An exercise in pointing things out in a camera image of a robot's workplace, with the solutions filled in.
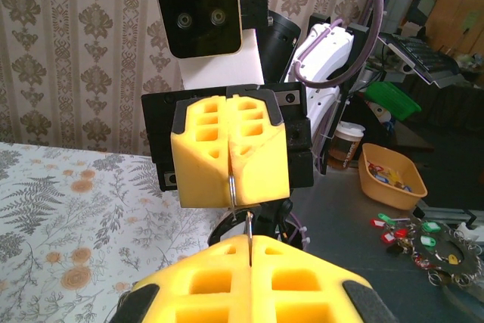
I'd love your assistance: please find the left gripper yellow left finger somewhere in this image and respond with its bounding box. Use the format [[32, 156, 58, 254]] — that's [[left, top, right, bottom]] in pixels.
[[108, 234, 252, 323]]

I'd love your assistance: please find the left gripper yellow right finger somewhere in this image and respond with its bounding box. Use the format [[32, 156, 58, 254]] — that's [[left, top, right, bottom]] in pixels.
[[251, 234, 401, 323]]

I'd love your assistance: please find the grey keyring disc with keys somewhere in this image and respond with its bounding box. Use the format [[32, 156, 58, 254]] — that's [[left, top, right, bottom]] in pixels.
[[225, 173, 255, 267], [370, 212, 484, 303]]

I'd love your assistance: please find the brown paper coffee cup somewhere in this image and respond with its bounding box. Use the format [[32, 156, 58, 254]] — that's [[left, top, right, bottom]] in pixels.
[[327, 121, 366, 169]]

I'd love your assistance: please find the orange plastic tray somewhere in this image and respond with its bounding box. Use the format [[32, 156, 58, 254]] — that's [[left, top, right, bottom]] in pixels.
[[357, 142, 429, 211]]

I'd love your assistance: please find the green plastic basket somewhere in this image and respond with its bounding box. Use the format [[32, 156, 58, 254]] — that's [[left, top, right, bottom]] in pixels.
[[363, 80, 423, 122]]

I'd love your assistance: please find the grey laptop keyboard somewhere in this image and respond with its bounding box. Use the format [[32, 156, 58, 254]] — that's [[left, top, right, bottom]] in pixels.
[[377, 31, 464, 88]]

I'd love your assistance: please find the brown wooden door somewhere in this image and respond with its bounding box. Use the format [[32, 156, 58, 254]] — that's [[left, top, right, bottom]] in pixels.
[[425, 0, 484, 55]]

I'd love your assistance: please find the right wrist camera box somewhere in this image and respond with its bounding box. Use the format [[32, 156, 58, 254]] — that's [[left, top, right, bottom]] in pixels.
[[156, 0, 274, 92]]

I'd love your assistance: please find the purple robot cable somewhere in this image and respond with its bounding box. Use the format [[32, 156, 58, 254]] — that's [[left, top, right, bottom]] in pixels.
[[244, 0, 383, 250]]

